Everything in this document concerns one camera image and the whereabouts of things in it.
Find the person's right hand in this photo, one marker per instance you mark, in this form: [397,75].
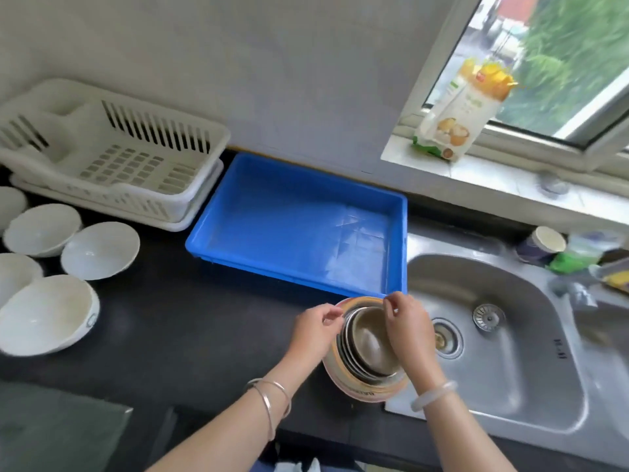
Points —
[410,334]

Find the person's left hand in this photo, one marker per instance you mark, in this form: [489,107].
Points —
[314,336]

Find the person's left fingers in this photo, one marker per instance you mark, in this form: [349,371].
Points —
[332,314]

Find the person's right fingers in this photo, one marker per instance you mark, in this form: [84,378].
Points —
[393,303]

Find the stack of steel bowls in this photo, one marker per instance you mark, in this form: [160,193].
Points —
[371,341]

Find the orange rimmed bowl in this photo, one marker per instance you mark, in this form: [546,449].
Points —
[361,392]

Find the person's left forearm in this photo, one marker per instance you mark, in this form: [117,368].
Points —
[231,427]

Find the person's right forearm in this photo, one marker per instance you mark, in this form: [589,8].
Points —
[457,432]

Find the blue plastic tray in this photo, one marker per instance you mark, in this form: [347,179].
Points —
[299,226]

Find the steel sink strainer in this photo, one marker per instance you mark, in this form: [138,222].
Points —
[489,317]

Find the white jade bangle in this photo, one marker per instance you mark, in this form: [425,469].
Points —
[435,395]

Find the silver wrist bangles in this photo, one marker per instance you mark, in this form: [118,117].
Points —
[270,403]

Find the stainless steel sink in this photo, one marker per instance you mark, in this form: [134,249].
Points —
[511,358]

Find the person's blue clothing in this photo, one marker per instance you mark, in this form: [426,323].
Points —
[304,464]

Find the dark paper cup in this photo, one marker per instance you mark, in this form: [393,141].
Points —
[540,243]

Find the chrome faucet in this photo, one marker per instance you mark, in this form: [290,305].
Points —
[575,292]

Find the green dish soap bottle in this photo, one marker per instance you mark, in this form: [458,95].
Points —
[580,253]

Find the small metal lid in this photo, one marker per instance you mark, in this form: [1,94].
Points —
[553,184]

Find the white and yellow food bag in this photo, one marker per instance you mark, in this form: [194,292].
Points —
[462,112]

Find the yellow sponge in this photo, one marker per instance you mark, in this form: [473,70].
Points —
[618,279]

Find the white ceramic bowl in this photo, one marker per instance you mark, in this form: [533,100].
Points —
[9,206]
[42,230]
[14,277]
[101,250]

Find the white plastic dish rack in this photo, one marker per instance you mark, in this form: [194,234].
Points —
[105,147]

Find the white bowl with rim mark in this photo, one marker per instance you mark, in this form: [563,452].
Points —
[46,317]

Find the grey-green cloth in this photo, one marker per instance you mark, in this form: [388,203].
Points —
[54,430]

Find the white window frame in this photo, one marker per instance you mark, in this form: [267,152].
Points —
[545,137]

